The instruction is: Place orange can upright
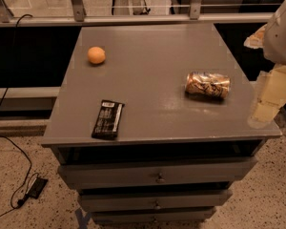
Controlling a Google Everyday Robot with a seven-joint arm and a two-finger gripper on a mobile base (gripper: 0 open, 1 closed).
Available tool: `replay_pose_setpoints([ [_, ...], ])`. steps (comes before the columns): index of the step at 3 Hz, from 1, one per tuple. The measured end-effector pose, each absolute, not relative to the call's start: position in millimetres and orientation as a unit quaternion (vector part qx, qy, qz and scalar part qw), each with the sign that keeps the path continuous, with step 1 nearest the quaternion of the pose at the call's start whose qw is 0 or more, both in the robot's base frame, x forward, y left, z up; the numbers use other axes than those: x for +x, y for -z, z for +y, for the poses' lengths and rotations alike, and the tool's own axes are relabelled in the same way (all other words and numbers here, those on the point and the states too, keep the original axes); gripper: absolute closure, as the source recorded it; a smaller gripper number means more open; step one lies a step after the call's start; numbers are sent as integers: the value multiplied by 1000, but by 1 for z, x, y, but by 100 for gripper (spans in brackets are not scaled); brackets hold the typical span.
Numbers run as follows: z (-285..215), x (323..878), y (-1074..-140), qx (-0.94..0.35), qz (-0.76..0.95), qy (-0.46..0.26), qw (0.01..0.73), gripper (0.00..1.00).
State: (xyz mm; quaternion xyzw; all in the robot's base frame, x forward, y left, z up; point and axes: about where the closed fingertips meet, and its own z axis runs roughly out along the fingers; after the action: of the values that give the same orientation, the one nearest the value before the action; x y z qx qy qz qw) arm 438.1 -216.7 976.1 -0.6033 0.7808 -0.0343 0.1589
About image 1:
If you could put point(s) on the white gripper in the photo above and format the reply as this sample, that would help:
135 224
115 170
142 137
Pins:
281 37

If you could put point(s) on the orange soda can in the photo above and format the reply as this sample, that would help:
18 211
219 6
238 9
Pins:
210 84

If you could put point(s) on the top grey drawer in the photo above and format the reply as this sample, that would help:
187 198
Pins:
81 177

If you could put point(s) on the grey drawer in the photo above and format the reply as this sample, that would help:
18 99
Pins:
154 201
151 215
81 177

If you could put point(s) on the grey drawer cabinet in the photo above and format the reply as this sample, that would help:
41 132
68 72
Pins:
146 69

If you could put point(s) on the bottom grey drawer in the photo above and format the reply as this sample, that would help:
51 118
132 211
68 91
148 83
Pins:
151 215

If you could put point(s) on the orange fruit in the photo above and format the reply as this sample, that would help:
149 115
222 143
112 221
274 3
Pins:
96 55

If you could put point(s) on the middle grey drawer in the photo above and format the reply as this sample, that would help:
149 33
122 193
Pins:
154 201

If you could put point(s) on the black power adapter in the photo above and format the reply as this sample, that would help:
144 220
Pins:
37 187

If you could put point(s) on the grey metal railing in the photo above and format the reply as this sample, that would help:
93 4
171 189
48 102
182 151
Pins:
50 13

